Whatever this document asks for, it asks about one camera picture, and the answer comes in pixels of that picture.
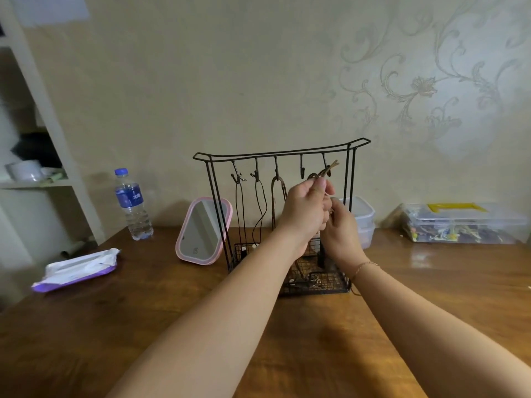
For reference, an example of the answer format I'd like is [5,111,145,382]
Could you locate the person's right hand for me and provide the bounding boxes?
[319,197,368,270]

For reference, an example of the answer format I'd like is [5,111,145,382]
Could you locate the dark beaded cord necklace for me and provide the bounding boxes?
[250,170,269,247]

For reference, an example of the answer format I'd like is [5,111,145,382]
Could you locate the black bag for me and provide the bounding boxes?
[11,132,63,170]

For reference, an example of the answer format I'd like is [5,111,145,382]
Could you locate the thin cord bracelet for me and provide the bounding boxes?
[350,260,381,296]

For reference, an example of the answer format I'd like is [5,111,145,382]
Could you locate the white purple wet wipes pack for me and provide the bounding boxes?
[31,247,121,294]

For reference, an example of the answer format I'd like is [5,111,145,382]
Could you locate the person's left hand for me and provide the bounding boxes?
[277,177,335,260]

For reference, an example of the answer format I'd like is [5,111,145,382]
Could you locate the clear water bottle blue cap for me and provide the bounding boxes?
[114,167,155,242]

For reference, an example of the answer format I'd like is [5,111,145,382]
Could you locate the black wire jewelry stand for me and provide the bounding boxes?
[192,137,371,298]

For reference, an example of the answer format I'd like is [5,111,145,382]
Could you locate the shell pendant cord necklace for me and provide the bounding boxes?
[270,174,288,231]

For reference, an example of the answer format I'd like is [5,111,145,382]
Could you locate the person's left forearm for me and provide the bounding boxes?
[107,240,308,398]

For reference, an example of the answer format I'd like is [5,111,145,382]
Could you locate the flower pendant black cord necklace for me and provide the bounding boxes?
[231,171,248,253]

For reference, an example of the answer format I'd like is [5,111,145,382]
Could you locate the clear plastic food container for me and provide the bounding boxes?
[356,222,376,250]
[331,196,376,228]

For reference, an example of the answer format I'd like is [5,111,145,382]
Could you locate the white shelf unit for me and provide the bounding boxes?
[0,0,107,311]

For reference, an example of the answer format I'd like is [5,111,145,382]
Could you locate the person's right forearm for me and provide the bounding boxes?
[350,260,531,398]

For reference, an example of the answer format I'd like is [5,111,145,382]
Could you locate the clear storage box yellow handle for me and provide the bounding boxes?
[399,202,530,245]

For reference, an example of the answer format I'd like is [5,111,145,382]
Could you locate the metal feather pendant necklace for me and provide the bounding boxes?
[290,159,341,287]

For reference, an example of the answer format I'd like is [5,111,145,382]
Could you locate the pink framed mirror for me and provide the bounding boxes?
[175,196,233,266]

